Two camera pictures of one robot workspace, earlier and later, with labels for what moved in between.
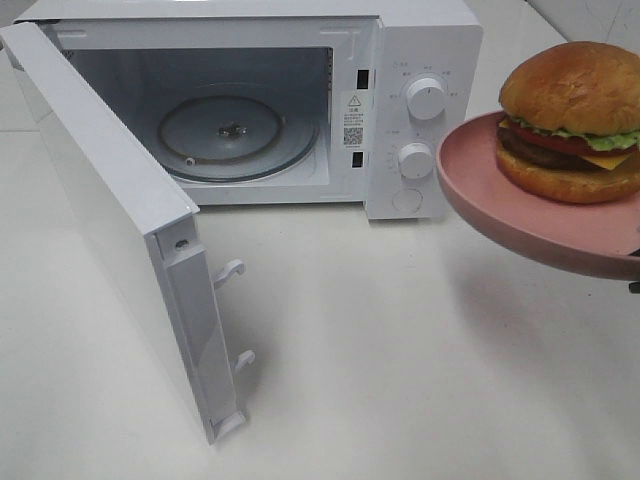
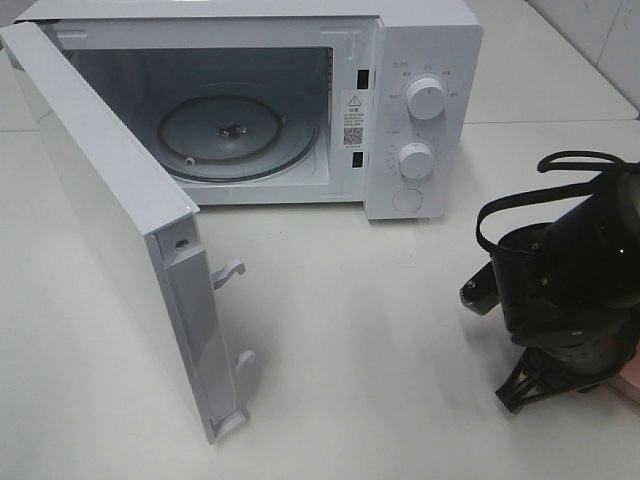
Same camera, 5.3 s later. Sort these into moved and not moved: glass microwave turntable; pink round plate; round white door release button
Moved: pink round plate
Not moved: glass microwave turntable; round white door release button
